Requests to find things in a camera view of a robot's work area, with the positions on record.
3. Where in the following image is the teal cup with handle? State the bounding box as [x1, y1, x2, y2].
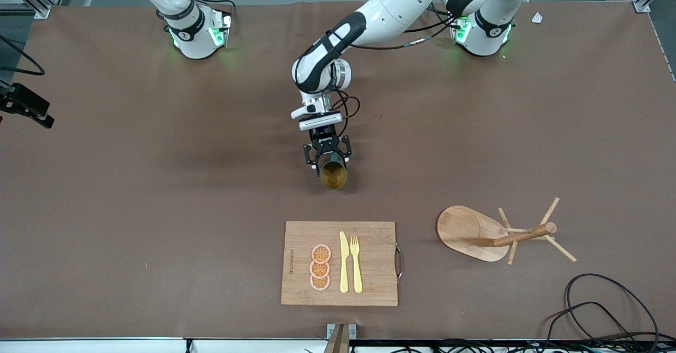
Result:
[319, 152, 349, 190]

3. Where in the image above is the bamboo cutting board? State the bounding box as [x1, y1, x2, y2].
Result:
[280, 221, 405, 307]

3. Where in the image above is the yellow plastic knife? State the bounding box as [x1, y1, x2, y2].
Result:
[339, 231, 350, 294]

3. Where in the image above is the yellow plastic fork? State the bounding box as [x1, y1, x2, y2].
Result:
[350, 236, 364, 294]

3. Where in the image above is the table cover sheet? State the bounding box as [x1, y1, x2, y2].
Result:
[0, 0, 676, 340]

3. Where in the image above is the wooden mug tree stand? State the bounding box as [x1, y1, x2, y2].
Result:
[436, 197, 577, 265]

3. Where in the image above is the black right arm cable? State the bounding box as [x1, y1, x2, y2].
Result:
[0, 33, 48, 76]

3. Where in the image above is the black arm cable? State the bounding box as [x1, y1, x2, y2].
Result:
[327, 12, 460, 138]
[0, 33, 48, 76]

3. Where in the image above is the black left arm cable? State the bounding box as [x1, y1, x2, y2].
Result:
[327, 12, 460, 138]

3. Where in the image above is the metal bracket with brown post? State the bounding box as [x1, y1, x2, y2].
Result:
[323, 323, 357, 353]

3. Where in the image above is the white table edge rail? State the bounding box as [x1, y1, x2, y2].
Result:
[0, 337, 328, 353]

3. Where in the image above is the black looped cable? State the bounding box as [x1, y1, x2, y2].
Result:
[544, 301, 634, 353]
[565, 273, 661, 353]

